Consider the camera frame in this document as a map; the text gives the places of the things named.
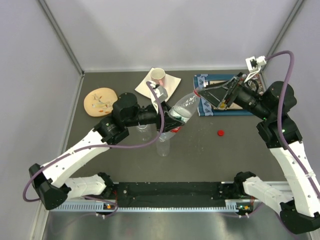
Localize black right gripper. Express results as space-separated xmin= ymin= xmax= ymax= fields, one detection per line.
xmin=196 ymin=71 xmax=272 ymax=120

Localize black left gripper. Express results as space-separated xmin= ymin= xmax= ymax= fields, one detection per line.
xmin=125 ymin=101 xmax=185 ymax=133

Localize clear bottle with red label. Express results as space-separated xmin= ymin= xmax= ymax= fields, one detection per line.
xmin=164 ymin=90 xmax=201 ymax=139

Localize red bottle cap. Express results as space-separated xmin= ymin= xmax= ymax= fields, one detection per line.
xmin=217 ymin=129 xmax=225 ymax=137

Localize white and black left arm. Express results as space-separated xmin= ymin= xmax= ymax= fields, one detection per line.
xmin=29 ymin=93 xmax=193 ymax=210

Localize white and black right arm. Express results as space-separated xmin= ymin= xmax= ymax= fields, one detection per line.
xmin=195 ymin=73 xmax=320 ymax=234

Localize clear bottle with blue cap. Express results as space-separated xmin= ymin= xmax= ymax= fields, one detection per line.
xmin=156 ymin=133 xmax=170 ymax=157

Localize short clear capped bottle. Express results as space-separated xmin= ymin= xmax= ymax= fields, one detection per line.
xmin=136 ymin=125 xmax=152 ymax=142

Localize blue patterned placemat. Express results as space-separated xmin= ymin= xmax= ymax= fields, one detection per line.
xmin=193 ymin=74 xmax=252 ymax=117

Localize silver fork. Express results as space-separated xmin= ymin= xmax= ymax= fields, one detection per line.
xmin=199 ymin=80 xmax=209 ymax=88

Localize white square plate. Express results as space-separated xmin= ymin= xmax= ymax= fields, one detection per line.
xmin=134 ymin=67 xmax=182 ymax=102

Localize pink ceramic mug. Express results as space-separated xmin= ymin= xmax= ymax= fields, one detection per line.
xmin=150 ymin=67 xmax=166 ymax=86

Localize beige oval painted plate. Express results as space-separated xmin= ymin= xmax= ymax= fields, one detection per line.
xmin=83 ymin=87 xmax=118 ymax=117

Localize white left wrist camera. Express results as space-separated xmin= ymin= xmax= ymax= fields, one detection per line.
xmin=149 ymin=82 xmax=168 ymax=103

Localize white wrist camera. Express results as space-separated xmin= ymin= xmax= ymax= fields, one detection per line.
xmin=149 ymin=82 xmax=168 ymax=103
xmin=244 ymin=55 xmax=267 ymax=83

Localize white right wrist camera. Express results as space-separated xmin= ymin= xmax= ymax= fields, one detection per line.
xmin=244 ymin=55 xmax=267 ymax=83

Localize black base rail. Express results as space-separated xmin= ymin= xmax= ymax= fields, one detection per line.
xmin=114 ymin=182 xmax=250 ymax=208

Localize grey slotted cable duct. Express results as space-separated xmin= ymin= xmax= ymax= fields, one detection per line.
xmin=53 ymin=200 xmax=253 ymax=213

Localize metal frame post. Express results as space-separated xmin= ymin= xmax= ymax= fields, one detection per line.
xmin=37 ymin=0 xmax=85 ymax=76
xmin=265 ymin=0 xmax=306 ymax=57

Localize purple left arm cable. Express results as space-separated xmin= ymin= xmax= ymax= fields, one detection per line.
xmin=22 ymin=81 xmax=166 ymax=202

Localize left metal frame post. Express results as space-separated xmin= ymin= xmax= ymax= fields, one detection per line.
xmin=37 ymin=0 xmax=85 ymax=76

